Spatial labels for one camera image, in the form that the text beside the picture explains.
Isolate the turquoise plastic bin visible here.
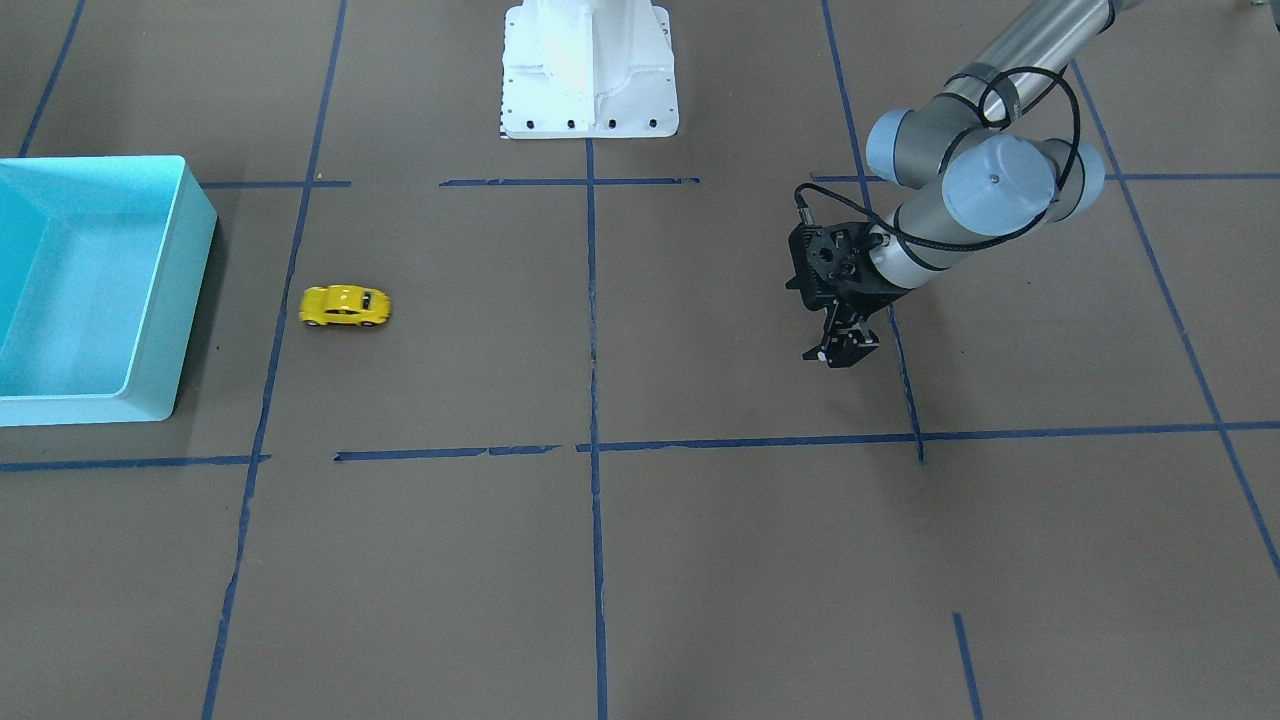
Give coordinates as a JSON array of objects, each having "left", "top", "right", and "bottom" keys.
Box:
[{"left": 1, "top": 155, "right": 218, "bottom": 427}]

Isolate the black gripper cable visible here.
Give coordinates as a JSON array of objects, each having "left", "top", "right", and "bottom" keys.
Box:
[{"left": 794, "top": 67, "right": 1083, "bottom": 251}]

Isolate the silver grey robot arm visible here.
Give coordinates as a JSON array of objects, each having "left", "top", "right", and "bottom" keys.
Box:
[{"left": 787, "top": 1, "right": 1132, "bottom": 368}]

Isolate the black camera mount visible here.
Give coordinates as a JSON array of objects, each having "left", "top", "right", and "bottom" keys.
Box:
[{"left": 786, "top": 222, "right": 873, "bottom": 311}]

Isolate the yellow beetle toy car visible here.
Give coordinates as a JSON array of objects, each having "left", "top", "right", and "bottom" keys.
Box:
[{"left": 298, "top": 284, "right": 392, "bottom": 327}]

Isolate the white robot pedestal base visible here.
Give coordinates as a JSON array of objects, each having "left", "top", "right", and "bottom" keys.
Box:
[{"left": 499, "top": 1, "right": 680, "bottom": 140}]

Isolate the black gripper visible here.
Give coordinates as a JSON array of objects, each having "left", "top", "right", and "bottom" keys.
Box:
[{"left": 803, "top": 281, "right": 896, "bottom": 369}]

